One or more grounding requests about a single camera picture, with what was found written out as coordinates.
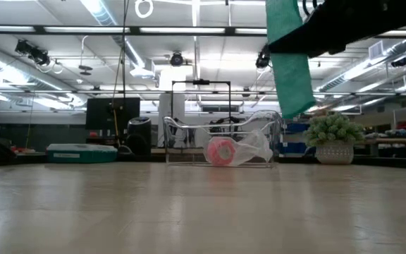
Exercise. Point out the black monitor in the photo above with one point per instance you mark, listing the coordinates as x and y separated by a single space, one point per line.
101 113

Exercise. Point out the blue storage bins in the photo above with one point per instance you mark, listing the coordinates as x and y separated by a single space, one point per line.
296 127

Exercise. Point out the wooden background table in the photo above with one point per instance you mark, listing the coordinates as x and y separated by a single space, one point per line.
397 141

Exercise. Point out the pink bandage roll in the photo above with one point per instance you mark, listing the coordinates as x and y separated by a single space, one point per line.
213 151

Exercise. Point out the teal packaged box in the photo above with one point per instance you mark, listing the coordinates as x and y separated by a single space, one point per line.
79 153

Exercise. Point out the black ceiling speaker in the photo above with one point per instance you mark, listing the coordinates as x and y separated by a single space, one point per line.
399 62

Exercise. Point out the clear plastic container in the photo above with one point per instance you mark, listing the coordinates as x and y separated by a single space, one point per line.
189 126

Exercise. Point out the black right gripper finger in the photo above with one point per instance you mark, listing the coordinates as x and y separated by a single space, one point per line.
305 40

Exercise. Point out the green potted plant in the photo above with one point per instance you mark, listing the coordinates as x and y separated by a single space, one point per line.
333 130

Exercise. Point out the green cloth towel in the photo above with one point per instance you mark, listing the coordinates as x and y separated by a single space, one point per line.
291 81

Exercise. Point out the clear plastic bag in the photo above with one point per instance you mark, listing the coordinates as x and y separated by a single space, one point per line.
256 148

